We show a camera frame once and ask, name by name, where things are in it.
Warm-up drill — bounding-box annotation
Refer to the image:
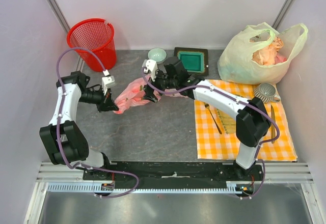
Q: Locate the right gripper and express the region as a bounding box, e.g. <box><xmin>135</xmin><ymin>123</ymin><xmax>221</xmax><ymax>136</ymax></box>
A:
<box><xmin>143</xmin><ymin>68</ymin><xmax>177</xmax><ymax>104</ymax></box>

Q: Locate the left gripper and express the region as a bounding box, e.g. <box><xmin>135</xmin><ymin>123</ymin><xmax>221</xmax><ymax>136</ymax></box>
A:
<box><xmin>78</xmin><ymin>85</ymin><xmax>119</xmax><ymax>113</ymax></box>

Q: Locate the pink plastic trash bag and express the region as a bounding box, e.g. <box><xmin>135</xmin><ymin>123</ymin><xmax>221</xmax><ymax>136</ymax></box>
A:
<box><xmin>113</xmin><ymin>78</ymin><xmax>186</xmax><ymax>115</ymax></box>

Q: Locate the red mesh trash bin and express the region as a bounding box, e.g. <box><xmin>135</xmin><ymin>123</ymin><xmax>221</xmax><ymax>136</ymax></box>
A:
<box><xmin>66</xmin><ymin>18</ymin><xmax>117</xmax><ymax>72</ymax></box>

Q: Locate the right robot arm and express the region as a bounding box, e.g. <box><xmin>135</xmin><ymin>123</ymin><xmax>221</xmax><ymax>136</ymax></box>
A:
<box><xmin>142</xmin><ymin>57</ymin><xmax>271</xmax><ymax>180</ymax></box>

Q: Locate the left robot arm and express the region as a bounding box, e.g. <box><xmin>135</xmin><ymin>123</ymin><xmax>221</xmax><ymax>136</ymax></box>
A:
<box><xmin>39</xmin><ymin>71</ymin><xmax>119</xmax><ymax>180</ymax></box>

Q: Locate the small celadon bowl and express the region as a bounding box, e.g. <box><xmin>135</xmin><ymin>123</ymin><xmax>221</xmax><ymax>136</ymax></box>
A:
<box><xmin>148</xmin><ymin>48</ymin><xmax>167</xmax><ymax>64</ymax></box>

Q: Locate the square green glazed plate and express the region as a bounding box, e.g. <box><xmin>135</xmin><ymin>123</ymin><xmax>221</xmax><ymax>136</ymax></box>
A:
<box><xmin>174</xmin><ymin>47</ymin><xmax>209</xmax><ymax>76</ymax></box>

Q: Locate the gold fork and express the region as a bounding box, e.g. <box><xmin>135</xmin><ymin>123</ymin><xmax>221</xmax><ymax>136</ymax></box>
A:
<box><xmin>204</xmin><ymin>103</ymin><xmax>222</xmax><ymax>134</ymax></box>

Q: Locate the yellow checkered cloth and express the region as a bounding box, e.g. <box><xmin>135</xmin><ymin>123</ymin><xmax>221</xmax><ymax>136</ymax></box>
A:
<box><xmin>193</xmin><ymin>78</ymin><xmax>298</xmax><ymax>162</ymax></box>

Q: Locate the woven bamboo tray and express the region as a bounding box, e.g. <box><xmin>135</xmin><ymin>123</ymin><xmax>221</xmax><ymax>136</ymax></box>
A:
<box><xmin>216</xmin><ymin>109</ymin><xmax>236</xmax><ymax>134</ymax></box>

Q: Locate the large yellowish plastic bag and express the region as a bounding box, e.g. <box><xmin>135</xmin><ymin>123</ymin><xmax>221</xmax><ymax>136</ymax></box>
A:
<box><xmin>218</xmin><ymin>22</ymin><xmax>308</xmax><ymax>85</ymax></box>

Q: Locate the grey ribbed cup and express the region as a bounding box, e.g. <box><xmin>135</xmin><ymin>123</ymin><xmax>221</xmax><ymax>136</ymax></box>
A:
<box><xmin>254</xmin><ymin>83</ymin><xmax>281</xmax><ymax>103</ymax></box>

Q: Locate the gold knife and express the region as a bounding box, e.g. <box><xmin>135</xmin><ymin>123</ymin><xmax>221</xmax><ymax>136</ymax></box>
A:
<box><xmin>270</xmin><ymin>104</ymin><xmax>277</xmax><ymax>144</ymax></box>

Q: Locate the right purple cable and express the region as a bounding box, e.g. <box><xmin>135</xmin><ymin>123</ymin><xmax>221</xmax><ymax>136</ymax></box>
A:
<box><xmin>141</xmin><ymin>66</ymin><xmax>281</xmax><ymax>200</ymax></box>

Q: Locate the purple cable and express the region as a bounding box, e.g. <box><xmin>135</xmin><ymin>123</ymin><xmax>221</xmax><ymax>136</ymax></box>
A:
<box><xmin>56</xmin><ymin>47</ymin><xmax>140</xmax><ymax>199</ymax></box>
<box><xmin>141</xmin><ymin>66</ymin><xmax>281</xmax><ymax>200</ymax></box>

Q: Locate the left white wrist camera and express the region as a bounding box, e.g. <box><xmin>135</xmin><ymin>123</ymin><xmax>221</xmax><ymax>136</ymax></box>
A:
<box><xmin>101</xmin><ymin>70</ymin><xmax>116</xmax><ymax>95</ymax></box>

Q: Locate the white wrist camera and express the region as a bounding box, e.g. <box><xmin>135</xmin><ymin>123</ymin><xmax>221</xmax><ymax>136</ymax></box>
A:
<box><xmin>142</xmin><ymin>59</ymin><xmax>158</xmax><ymax>81</ymax></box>
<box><xmin>101</xmin><ymin>70</ymin><xmax>116</xmax><ymax>95</ymax></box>

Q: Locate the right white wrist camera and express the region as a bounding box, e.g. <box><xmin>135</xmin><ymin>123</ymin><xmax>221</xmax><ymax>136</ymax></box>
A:
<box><xmin>142</xmin><ymin>59</ymin><xmax>158</xmax><ymax>81</ymax></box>

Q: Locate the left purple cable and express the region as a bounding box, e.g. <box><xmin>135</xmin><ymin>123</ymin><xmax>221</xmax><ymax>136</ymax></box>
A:
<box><xmin>56</xmin><ymin>47</ymin><xmax>140</xmax><ymax>199</ymax></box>

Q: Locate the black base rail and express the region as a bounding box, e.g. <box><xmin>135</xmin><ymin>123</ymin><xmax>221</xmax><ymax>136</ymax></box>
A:
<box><xmin>83</xmin><ymin>160</ymin><xmax>263</xmax><ymax>194</ymax></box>

